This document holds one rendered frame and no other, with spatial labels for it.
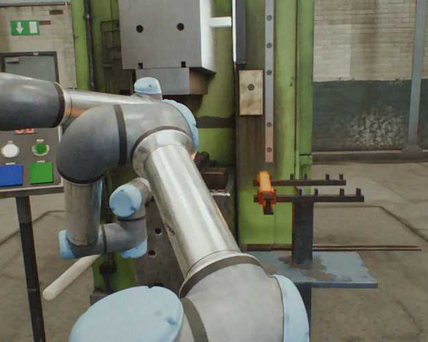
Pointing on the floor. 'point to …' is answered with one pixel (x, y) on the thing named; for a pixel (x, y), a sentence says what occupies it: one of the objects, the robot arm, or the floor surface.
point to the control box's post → (23, 203)
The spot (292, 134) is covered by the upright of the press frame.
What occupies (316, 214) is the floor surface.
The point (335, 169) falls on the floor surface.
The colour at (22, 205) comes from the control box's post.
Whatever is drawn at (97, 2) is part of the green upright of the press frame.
